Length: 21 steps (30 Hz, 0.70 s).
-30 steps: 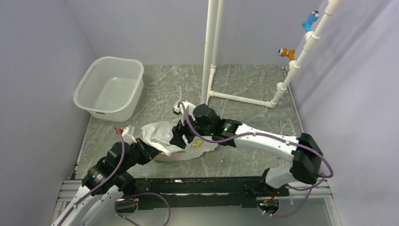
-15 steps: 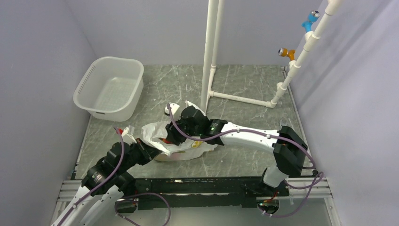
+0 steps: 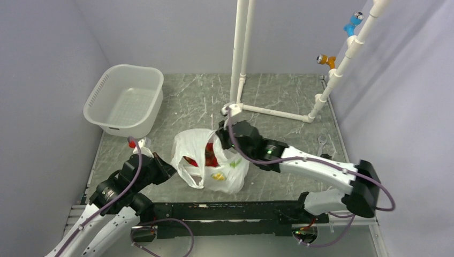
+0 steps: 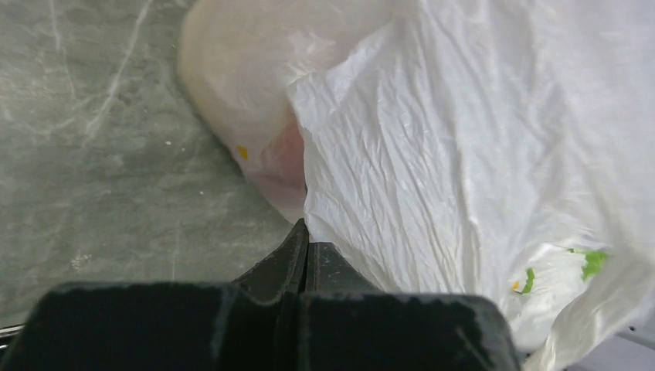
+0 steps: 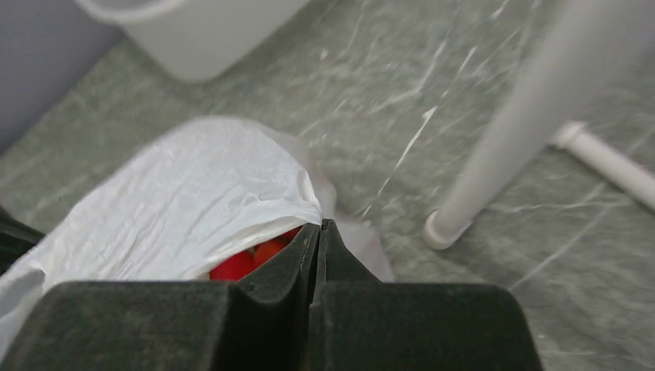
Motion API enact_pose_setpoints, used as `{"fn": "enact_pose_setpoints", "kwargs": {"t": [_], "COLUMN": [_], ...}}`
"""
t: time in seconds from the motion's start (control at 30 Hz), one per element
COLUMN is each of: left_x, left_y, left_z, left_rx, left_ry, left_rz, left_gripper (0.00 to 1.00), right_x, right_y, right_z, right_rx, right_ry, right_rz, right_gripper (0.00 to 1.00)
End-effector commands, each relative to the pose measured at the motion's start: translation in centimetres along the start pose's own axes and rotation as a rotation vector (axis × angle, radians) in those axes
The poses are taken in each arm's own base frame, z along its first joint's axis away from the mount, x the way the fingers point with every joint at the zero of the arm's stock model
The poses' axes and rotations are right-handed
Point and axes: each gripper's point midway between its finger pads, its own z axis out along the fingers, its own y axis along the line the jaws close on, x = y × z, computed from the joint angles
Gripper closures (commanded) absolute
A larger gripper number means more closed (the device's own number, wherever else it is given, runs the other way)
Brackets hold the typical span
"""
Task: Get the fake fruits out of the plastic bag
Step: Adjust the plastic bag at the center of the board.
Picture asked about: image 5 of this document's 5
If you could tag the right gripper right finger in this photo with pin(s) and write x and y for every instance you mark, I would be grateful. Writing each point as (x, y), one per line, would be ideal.
(358, 322)

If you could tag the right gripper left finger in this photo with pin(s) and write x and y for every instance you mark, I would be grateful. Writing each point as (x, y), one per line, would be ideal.
(258, 323)

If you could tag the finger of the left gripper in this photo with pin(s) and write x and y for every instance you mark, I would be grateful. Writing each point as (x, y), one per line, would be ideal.
(17, 239)

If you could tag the white plastic bag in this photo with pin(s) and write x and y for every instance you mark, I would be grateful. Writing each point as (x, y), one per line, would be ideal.
(194, 197)

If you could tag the red orange fake fruit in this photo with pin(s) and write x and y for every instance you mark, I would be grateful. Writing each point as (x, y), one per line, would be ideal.
(266, 250)

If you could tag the white plastic basin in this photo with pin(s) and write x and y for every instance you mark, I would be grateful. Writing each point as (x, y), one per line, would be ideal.
(196, 40)

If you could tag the white PVC pipe frame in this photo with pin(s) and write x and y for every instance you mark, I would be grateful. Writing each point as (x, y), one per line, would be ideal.
(589, 44)

